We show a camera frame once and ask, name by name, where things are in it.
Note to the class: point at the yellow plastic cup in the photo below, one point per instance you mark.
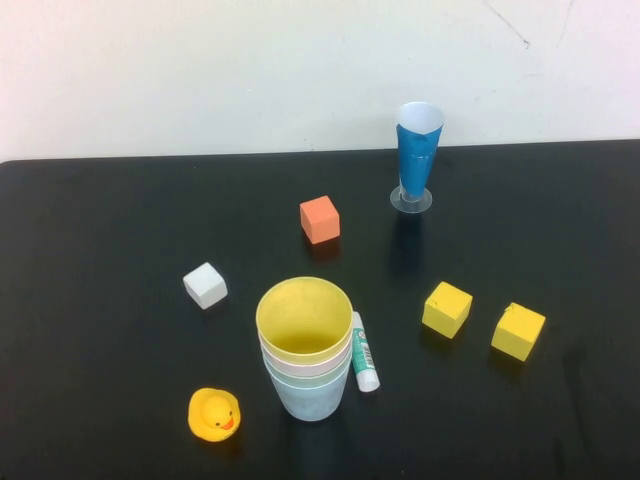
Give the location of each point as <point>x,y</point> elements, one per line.
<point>300,305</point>

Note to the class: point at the pink plastic cup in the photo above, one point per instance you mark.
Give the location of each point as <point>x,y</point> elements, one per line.
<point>305,369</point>

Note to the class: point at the green plastic cup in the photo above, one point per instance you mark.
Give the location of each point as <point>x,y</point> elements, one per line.
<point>310,382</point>

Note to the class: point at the orange foam cube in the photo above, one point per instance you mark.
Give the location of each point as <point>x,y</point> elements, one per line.
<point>320,220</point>

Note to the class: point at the white foam cube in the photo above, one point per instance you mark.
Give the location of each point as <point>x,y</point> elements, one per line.
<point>205,285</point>

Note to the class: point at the blue taped cone glass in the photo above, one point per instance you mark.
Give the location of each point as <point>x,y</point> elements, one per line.
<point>416,160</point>

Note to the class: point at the white green glue stick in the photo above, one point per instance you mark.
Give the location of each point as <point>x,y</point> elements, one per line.
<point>365,362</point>

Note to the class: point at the yellow foam cube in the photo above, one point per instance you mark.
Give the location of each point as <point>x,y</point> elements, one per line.
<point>446,310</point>
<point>517,332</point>

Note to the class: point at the light blue plastic cup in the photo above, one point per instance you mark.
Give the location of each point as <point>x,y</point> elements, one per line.
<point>310,405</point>

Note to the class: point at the yellow rubber duck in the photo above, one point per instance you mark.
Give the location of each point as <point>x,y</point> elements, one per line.
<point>215,415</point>

